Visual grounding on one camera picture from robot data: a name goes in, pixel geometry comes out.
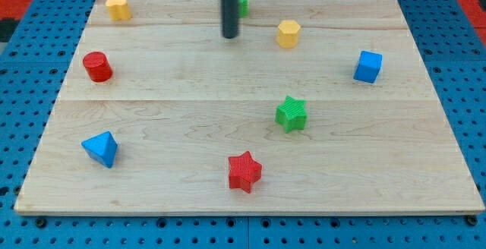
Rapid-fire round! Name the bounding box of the red cylinder block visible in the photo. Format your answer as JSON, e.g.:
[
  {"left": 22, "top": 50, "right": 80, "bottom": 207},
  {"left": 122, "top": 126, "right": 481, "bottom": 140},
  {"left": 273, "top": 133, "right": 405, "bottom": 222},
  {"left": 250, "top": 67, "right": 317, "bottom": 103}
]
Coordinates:
[{"left": 82, "top": 51, "right": 113, "bottom": 82}]

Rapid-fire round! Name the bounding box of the yellow hexagon block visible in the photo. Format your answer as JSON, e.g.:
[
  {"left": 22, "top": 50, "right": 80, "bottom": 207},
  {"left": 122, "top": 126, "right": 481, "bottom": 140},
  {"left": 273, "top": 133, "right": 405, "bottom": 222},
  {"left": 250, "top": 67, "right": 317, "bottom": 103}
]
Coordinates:
[{"left": 276, "top": 20, "right": 301, "bottom": 49}]

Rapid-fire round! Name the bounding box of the yellow heart block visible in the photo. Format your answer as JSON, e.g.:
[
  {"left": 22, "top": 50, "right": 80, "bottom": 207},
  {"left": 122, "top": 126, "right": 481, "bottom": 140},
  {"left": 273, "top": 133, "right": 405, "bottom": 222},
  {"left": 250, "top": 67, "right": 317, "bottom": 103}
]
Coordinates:
[{"left": 105, "top": 0, "right": 132, "bottom": 21}]

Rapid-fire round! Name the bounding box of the green star block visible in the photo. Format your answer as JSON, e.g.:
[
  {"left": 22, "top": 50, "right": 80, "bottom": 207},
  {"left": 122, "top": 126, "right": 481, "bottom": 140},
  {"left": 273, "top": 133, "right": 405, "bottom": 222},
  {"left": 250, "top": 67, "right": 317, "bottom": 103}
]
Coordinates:
[{"left": 275, "top": 96, "right": 308, "bottom": 133}]

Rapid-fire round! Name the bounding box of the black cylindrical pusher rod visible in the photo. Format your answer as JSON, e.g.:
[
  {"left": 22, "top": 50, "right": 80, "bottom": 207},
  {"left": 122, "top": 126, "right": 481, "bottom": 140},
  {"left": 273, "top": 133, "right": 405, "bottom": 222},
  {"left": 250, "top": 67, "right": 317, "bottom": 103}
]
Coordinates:
[{"left": 220, "top": 0, "right": 239, "bottom": 39}]

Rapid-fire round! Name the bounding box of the light wooden board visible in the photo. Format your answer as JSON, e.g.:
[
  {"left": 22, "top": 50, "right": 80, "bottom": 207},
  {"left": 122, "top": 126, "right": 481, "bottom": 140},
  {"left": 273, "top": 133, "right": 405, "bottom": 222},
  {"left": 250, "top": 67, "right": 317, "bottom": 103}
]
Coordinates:
[{"left": 14, "top": 0, "right": 484, "bottom": 216}]

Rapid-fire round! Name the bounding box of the blue triangle block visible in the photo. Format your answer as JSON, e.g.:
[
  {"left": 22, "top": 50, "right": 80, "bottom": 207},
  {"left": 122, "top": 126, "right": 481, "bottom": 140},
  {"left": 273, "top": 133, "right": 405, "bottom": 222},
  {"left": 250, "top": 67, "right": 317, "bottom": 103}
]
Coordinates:
[{"left": 81, "top": 131, "right": 118, "bottom": 169}]

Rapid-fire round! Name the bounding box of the green block behind rod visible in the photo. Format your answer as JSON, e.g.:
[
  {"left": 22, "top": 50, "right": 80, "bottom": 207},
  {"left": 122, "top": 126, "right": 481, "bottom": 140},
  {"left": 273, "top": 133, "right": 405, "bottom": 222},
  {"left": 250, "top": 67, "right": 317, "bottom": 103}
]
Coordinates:
[{"left": 238, "top": 0, "right": 248, "bottom": 17}]

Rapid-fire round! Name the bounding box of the red star block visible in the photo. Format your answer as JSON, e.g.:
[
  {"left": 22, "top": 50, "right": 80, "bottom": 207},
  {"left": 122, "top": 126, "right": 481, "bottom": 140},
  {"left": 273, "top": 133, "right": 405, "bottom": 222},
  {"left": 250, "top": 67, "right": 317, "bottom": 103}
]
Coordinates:
[{"left": 228, "top": 151, "right": 263, "bottom": 194}]

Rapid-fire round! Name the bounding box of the blue cube block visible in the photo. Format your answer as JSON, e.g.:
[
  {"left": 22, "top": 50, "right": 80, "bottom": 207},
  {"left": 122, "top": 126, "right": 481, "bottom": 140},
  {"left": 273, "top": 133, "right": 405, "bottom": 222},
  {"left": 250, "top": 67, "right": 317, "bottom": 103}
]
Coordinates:
[{"left": 353, "top": 51, "right": 383, "bottom": 84}]

